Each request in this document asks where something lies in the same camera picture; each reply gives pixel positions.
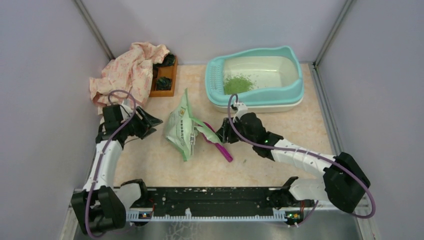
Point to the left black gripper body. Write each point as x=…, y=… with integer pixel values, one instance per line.
x=136, y=126

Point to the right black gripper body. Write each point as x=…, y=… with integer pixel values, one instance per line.
x=238, y=126

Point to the white bag clip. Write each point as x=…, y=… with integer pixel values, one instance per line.
x=192, y=141

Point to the green litter bag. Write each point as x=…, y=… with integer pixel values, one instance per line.
x=181, y=123

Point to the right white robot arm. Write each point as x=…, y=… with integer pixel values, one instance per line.
x=338, y=178

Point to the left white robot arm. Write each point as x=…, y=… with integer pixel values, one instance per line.
x=98, y=207

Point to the green litter pile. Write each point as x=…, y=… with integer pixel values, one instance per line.
x=236, y=84

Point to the teal litter box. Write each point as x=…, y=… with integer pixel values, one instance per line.
x=276, y=72

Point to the pink patterned cloth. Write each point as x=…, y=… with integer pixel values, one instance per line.
x=132, y=72

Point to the dark plant near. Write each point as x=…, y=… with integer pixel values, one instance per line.
x=163, y=84

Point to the dark plant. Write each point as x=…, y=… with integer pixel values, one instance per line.
x=169, y=60
x=163, y=84

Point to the wooden tray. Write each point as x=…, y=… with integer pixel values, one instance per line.
x=170, y=72

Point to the dark plant far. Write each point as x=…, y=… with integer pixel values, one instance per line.
x=169, y=60

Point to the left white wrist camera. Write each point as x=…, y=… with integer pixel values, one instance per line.
x=126, y=109

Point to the white slotted cable duct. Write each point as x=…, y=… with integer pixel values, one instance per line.
x=138, y=216

